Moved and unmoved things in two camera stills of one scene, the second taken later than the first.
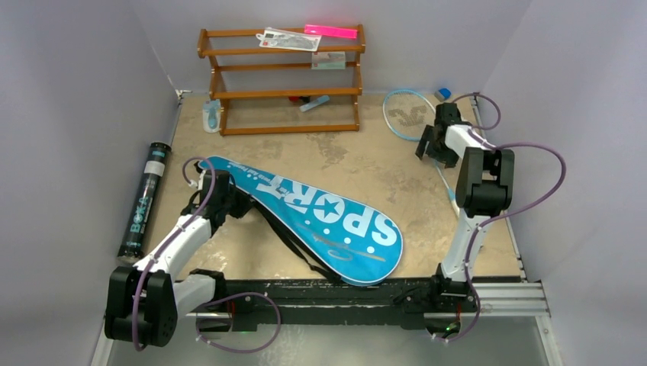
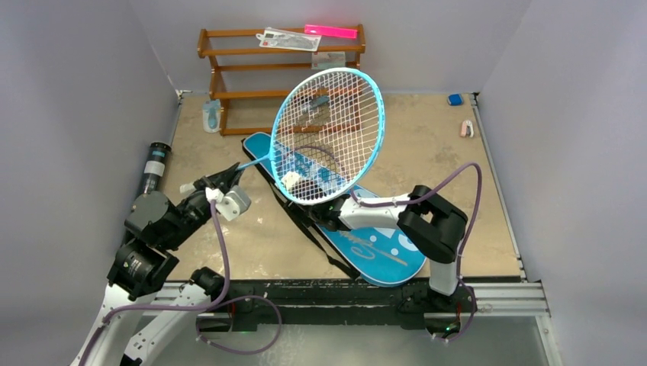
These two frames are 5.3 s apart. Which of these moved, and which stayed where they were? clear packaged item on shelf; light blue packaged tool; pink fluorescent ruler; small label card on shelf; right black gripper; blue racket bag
Moved: right black gripper; blue racket bag
Stayed: pink fluorescent ruler; small label card on shelf; light blue packaged tool; clear packaged item on shelf
